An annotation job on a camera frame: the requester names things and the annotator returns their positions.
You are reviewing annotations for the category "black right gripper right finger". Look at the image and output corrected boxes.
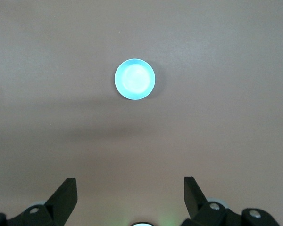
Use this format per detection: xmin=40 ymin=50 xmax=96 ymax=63
xmin=179 ymin=176 xmax=282 ymax=226

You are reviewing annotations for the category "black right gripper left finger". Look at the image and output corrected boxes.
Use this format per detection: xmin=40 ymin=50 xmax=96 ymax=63
xmin=0 ymin=178 xmax=78 ymax=226

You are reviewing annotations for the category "light blue bowl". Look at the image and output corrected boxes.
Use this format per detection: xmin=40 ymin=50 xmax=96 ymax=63
xmin=114 ymin=58 xmax=156 ymax=101

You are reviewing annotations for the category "brown table cloth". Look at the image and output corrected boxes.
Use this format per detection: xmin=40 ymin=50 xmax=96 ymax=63
xmin=0 ymin=0 xmax=283 ymax=226

